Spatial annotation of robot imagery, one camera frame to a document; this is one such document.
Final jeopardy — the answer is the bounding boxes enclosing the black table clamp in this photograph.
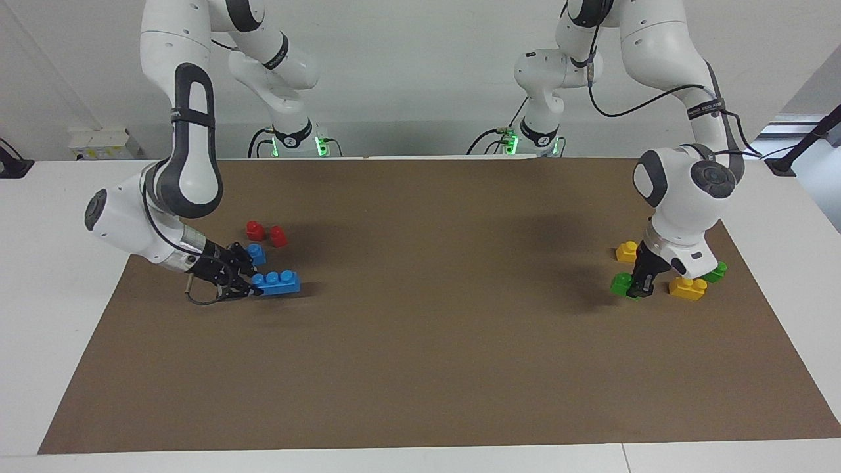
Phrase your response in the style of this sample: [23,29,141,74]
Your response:
[0,138,35,179]

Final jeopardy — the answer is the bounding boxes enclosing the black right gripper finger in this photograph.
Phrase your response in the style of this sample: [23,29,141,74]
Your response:
[220,281,264,302]
[227,242,259,277]

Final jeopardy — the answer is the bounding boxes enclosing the black left base cable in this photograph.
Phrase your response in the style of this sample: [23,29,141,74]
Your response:
[466,128,508,156]

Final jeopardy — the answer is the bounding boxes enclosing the white wall socket box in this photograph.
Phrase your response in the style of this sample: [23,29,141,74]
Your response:
[68,128,141,160]

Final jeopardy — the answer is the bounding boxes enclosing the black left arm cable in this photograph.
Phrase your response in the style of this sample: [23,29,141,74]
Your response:
[587,53,766,162]

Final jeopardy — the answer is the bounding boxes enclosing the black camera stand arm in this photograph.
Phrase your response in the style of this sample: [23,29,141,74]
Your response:
[764,105,841,177]

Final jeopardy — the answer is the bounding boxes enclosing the brown table mat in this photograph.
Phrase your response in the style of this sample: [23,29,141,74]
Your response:
[37,156,841,455]

